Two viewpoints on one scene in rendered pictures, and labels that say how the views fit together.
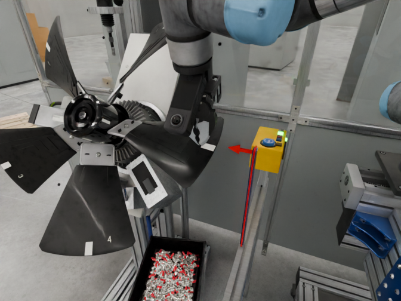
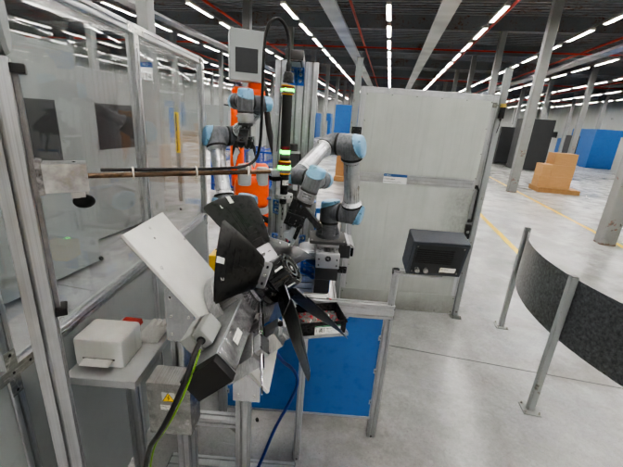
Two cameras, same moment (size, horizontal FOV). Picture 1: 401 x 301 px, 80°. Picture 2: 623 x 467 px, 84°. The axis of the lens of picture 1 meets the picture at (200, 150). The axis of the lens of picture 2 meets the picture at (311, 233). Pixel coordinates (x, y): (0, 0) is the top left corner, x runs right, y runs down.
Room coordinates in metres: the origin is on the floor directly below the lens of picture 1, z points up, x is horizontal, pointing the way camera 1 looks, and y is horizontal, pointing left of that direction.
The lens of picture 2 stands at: (0.91, 1.36, 1.72)
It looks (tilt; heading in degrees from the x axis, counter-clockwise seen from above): 18 degrees down; 249
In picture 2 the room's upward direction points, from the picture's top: 4 degrees clockwise
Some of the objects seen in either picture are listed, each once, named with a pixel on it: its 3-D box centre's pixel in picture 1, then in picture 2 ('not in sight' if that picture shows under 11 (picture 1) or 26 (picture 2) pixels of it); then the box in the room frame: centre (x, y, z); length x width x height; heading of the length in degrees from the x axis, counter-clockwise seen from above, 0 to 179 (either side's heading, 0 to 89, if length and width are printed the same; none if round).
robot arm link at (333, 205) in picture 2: not in sight; (331, 209); (0.09, -0.50, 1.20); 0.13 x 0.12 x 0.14; 137
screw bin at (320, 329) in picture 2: (170, 280); (319, 319); (0.36, 0.08, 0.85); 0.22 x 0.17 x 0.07; 173
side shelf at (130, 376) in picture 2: not in sight; (128, 348); (1.14, 0.11, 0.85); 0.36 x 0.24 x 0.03; 69
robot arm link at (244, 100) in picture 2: not in sight; (245, 100); (0.63, -0.38, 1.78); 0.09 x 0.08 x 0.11; 103
